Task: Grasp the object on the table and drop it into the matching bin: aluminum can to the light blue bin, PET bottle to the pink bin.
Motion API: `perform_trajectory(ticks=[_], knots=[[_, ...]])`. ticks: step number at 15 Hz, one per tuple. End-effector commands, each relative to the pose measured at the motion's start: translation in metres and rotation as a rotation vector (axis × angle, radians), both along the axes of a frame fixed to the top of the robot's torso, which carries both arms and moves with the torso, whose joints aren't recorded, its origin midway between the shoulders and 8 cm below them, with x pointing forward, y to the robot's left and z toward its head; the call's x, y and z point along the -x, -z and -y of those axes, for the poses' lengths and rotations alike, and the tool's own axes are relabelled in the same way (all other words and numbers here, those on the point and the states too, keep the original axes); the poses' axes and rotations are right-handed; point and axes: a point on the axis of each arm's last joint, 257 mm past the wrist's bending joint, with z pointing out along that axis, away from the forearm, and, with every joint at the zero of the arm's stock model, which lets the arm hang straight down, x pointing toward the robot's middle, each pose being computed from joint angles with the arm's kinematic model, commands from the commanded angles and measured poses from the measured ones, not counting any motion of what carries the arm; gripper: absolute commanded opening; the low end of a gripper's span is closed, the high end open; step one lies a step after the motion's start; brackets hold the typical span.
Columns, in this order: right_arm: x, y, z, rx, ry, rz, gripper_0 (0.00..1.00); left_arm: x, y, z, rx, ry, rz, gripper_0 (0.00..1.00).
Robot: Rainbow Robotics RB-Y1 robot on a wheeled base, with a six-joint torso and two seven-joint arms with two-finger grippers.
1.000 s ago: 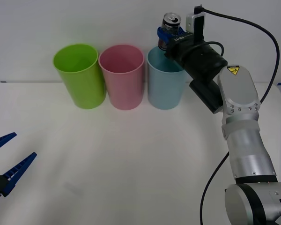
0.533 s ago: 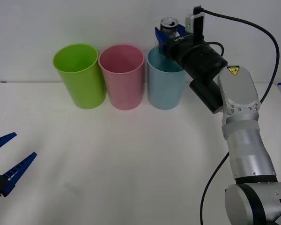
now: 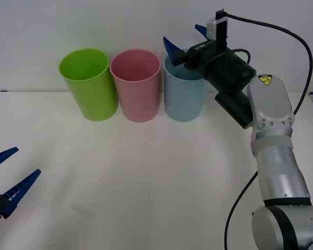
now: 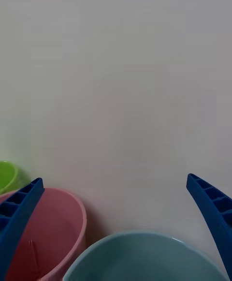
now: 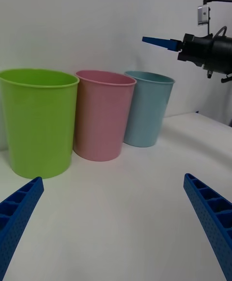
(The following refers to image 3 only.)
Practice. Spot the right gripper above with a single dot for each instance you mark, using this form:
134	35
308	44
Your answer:
200	56

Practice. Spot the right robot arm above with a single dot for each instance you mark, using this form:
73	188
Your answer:
271	104

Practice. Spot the pale blue plastic bin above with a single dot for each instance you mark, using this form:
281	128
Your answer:
183	101

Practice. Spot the pink plastic bin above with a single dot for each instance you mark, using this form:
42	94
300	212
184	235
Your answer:
138	101

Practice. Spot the green plastic bin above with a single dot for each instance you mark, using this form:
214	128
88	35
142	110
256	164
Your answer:
94	99

